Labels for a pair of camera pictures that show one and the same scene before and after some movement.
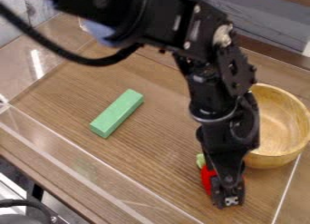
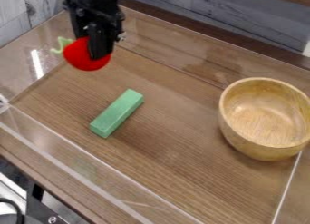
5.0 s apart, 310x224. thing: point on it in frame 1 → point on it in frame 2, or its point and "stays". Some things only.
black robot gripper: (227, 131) → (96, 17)
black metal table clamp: (39, 213) stays
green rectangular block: (116, 113) stays
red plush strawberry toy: (207, 172) → (76, 54)
